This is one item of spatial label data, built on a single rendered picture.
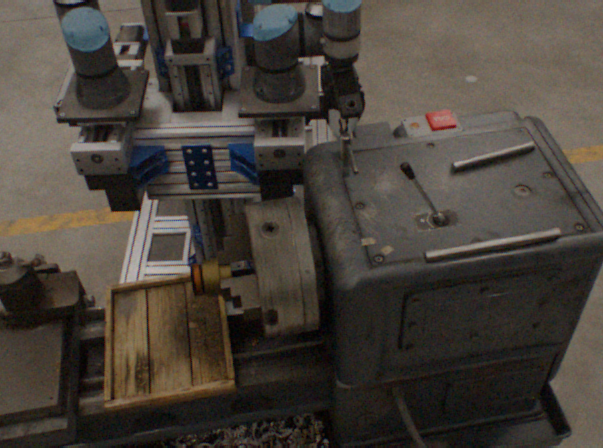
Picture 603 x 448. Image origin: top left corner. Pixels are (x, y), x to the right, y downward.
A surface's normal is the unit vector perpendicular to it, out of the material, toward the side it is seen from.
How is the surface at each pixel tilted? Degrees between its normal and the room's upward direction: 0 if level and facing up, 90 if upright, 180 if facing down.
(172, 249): 0
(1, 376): 0
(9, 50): 0
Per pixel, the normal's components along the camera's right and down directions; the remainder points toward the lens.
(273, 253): 0.06, -0.25
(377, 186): -0.04, -0.69
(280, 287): 0.13, 0.21
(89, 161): 0.00, 0.73
